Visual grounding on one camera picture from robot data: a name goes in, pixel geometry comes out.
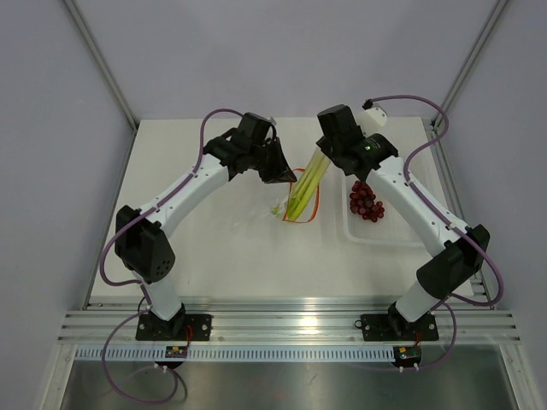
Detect white plastic basket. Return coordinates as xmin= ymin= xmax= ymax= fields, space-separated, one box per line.
xmin=342 ymin=156 xmax=443 ymax=251

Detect right aluminium frame post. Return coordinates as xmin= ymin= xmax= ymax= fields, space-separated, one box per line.
xmin=440 ymin=0 xmax=513 ymax=114

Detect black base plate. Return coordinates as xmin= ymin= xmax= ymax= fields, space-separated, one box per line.
xmin=135 ymin=313 xmax=212 ymax=342
xmin=354 ymin=313 xmax=439 ymax=342

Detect clear zip top bag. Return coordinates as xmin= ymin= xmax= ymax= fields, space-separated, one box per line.
xmin=233 ymin=167 xmax=322 ymax=225

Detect red grape bunch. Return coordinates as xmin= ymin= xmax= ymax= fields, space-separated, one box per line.
xmin=348 ymin=180 xmax=385 ymax=223

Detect aluminium mounting rail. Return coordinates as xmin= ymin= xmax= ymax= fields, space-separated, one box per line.
xmin=57 ymin=296 xmax=521 ymax=345

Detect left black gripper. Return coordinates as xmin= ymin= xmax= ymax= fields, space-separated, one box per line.
xmin=250 ymin=138 xmax=297 ymax=185

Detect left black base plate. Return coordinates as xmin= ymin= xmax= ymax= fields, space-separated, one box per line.
xmin=135 ymin=313 xmax=212 ymax=342

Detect white slotted cable duct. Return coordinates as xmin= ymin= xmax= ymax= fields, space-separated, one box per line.
xmin=75 ymin=345 xmax=395 ymax=363

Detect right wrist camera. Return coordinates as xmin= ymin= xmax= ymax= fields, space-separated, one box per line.
xmin=359 ymin=99 xmax=387 ymax=132

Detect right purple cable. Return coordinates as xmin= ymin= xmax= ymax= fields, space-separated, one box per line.
xmin=354 ymin=94 xmax=506 ymax=372

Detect aluminium frame post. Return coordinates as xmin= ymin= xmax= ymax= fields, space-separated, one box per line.
xmin=440 ymin=0 xmax=513 ymax=114
xmin=60 ymin=0 xmax=139 ymax=135

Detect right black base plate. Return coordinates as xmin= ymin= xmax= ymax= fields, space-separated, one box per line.
xmin=354 ymin=313 xmax=439 ymax=342

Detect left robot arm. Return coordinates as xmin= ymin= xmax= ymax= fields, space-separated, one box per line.
xmin=114 ymin=113 xmax=296 ymax=340

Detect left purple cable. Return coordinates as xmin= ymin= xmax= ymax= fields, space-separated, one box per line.
xmin=97 ymin=108 xmax=189 ymax=405

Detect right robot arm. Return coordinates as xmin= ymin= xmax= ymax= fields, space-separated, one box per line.
xmin=317 ymin=104 xmax=490 ymax=338

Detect left aluminium frame post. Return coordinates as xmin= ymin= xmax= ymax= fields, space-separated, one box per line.
xmin=60 ymin=0 xmax=139 ymax=135

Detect purple cable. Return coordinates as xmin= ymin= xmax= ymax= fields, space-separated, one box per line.
xmin=97 ymin=108 xmax=189 ymax=405
xmin=354 ymin=94 xmax=506 ymax=372

